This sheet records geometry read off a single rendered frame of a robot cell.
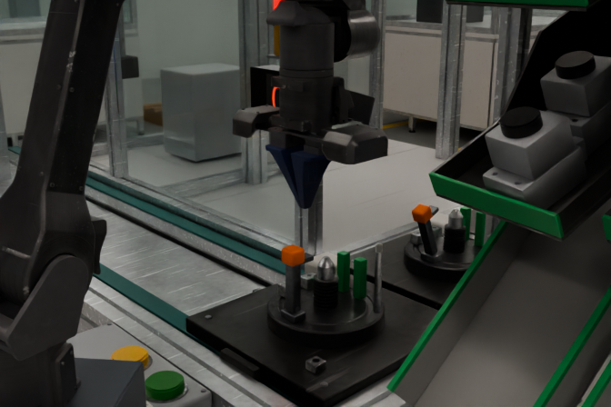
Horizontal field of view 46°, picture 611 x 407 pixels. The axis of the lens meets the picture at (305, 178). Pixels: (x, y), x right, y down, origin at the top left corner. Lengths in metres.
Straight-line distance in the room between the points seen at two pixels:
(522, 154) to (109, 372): 0.37
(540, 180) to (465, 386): 0.21
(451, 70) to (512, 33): 1.33
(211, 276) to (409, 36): 5.29
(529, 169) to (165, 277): 0.72
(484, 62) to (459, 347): 5.17
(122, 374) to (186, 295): 0.47
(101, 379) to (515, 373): 0.34
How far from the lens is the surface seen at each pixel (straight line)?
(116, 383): 0.61
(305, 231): 1.07
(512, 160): 0.55
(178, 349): 0.86
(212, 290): 1.09
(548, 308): 0.67
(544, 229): 0.55
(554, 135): 0.55
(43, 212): 0.53
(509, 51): 0.69
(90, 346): 0.88
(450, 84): 2.01
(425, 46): 6.19
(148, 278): 1.14
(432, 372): 0.69
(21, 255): 0.53
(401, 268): 1.03
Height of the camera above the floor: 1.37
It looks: 16 degrees down
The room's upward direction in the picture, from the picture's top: straight up
